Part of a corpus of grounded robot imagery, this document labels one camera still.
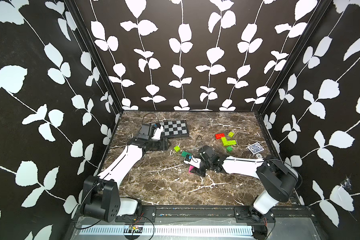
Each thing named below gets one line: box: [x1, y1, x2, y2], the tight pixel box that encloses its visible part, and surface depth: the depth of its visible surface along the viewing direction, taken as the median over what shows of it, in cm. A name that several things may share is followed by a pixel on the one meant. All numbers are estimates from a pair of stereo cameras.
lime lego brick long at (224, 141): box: [221, 137, 229, 147], surface depth 103 cm
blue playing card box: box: [247, 142, 264, 155], surface depth 100 cm
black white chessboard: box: [159, 119, 190, 139], surface depth 109 cm
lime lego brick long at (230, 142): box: [223, 140, 237, 146], surface depth 103 cm
